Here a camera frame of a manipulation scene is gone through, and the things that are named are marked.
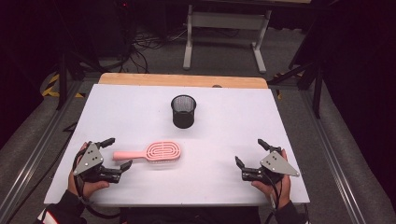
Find yellow black hazard tape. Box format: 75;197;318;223
41;72;86;99
273;72;283;101

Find person's legs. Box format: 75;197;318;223
119;206;262;224

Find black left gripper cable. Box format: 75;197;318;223
72;155;121;220

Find person's left hand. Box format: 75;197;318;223
67;142;110;201

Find person's right hand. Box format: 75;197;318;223
250;148;292;210

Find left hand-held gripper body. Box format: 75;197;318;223
74;141;122;185

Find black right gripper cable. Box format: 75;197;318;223
263;174;285;224

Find bundle of black floor cables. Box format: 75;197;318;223
116;26;190;75

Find black metal stand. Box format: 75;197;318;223
266;59;324;119
55;50;106;111

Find aluminium rail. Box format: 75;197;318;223
299;89;366;224
0;79;86;220

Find wooden table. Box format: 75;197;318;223
97;72;270;90

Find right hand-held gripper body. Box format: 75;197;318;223
241;146;301;185

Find black mesh pen cup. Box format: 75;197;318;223
170;94;198;130

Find pink hairbrush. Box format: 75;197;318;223
112;140;182;162

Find white board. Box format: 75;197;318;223
43;83;311;208

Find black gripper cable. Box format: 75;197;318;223
72;155;121;220
263;174;285;224

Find white metal desk frame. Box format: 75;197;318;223
182;0;312;75

